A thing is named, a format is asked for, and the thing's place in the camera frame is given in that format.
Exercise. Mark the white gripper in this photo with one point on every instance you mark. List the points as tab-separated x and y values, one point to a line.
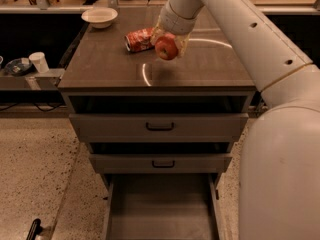
176	23

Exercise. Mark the red apple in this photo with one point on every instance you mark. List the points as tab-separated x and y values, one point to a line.
165	47

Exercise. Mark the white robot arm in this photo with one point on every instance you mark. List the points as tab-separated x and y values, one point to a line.
279	181

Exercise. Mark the grey drawer cabinet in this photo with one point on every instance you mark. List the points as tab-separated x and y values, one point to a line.
103	77

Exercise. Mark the top grey drawer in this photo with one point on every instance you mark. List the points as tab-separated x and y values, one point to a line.
94	128

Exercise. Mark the grey drawer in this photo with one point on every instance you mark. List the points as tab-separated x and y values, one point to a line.
94	128
163	207
156	164

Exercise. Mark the middle grey drawer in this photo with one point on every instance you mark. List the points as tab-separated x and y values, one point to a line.
156	164

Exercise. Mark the bottom grey drawer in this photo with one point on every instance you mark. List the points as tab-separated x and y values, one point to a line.
163	207

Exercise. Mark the crushed red soda can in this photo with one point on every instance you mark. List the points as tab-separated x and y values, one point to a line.
139	40

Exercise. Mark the white bowl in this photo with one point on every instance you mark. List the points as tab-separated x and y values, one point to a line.
100	18

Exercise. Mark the metal side shelf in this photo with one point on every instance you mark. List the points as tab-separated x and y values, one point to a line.
33	81

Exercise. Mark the white paper cup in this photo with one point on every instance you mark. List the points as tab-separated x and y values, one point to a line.
39	61

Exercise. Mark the dark blue bowl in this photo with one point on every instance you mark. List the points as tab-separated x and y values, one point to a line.
18	67

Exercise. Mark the black object on floor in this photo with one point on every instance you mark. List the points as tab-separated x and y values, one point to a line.
35	229

